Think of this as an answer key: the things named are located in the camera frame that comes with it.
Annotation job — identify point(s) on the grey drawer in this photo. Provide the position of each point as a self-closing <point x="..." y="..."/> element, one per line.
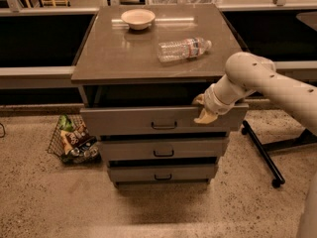
<point x="163" y="173"/>
<point x="163" y="149"/>
<point x="157" y="120"/>

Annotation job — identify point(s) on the grey top drawer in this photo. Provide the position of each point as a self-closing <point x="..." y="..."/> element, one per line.
<point x="157" y="120"/>

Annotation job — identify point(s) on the white ceramic bowl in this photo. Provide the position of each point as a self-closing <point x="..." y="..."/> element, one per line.
<point x="138" y="19"/>

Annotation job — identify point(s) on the black wheeled robot base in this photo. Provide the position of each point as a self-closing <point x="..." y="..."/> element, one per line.
<point x="305" y="138"/>

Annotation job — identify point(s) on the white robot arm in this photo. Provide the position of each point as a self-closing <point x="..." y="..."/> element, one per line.
<point x="242" y="203"/>

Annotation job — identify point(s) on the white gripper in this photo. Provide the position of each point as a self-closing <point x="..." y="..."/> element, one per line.
<point x="212" y="100"/>

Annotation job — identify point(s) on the wire basket of snacks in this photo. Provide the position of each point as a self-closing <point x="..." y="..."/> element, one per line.
<point x="72" y="143"/>

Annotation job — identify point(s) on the grey bottom drawer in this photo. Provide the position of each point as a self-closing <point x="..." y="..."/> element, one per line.
<point x="163" y="173"/>

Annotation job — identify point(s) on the grey middle drawer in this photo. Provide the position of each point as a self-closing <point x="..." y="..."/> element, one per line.
<point x="163" y="149"/>

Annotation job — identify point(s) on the grey drawer cabinet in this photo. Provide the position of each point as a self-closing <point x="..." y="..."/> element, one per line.
<point x="119" y="68"/>

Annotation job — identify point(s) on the clear plastic water bottle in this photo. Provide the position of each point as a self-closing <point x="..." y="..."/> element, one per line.
<point x="182" y="50"/>

